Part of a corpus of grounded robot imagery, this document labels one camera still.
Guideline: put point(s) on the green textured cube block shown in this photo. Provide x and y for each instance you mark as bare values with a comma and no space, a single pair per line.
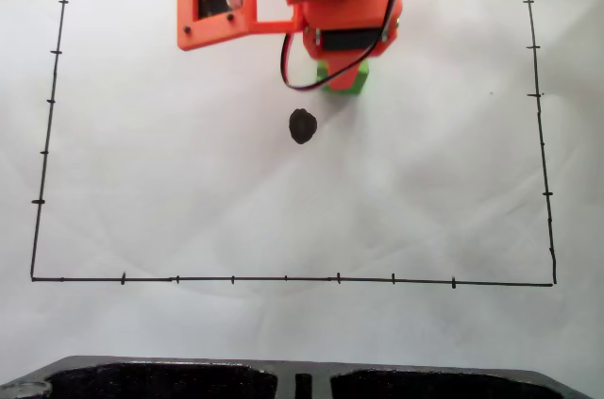
359,84

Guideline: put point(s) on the black dot mark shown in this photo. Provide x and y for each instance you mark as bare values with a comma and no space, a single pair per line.
302,126

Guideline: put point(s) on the white paper sheet, drawn rectangle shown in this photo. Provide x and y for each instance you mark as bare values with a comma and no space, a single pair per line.
189,210

